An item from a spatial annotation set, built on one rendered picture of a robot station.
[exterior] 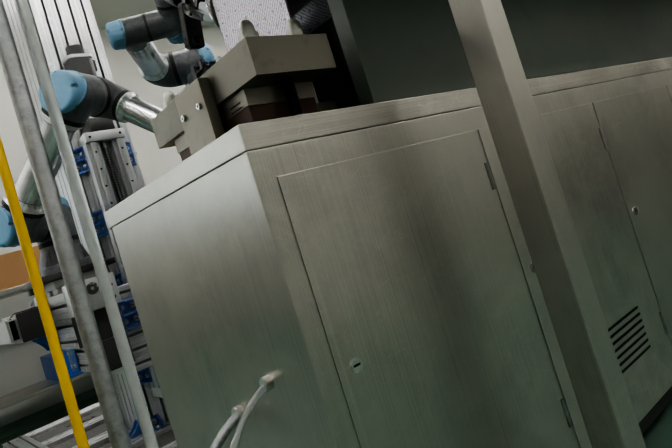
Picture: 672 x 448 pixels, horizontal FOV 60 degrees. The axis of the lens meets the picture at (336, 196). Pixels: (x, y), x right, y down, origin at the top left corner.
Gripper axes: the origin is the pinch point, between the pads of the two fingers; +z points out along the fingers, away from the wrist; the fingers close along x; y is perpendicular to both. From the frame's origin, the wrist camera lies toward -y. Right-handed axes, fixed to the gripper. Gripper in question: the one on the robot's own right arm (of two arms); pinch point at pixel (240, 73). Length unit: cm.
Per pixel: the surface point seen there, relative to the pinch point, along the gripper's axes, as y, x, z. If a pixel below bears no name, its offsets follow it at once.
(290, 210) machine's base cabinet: -33, -22, 34
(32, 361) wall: -69, 4, -357
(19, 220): -28, -58, 46
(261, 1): 8.9, -0.3, 14.8
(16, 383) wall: -80, -8, -357
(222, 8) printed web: 14.2, -0.3, 1.1
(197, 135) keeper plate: -15.3, -21.9, 14.4
